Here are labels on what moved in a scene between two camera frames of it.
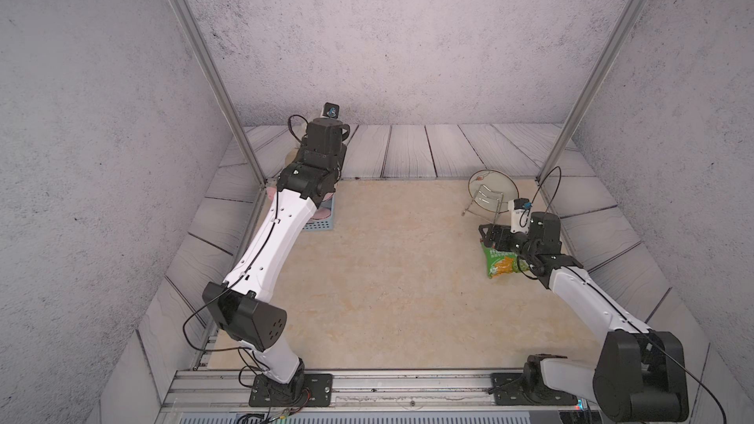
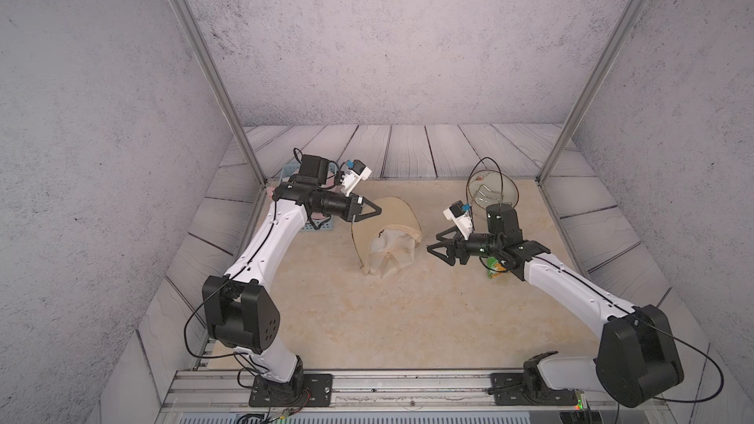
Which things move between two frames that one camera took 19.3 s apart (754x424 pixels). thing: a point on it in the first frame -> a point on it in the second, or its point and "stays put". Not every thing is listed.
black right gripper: x=495 y=230 -> x=450 y=244
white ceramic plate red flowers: x=492 y=190 stays put
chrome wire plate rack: x=488 y=202 stays put
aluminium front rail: x=375 y=390 stays put
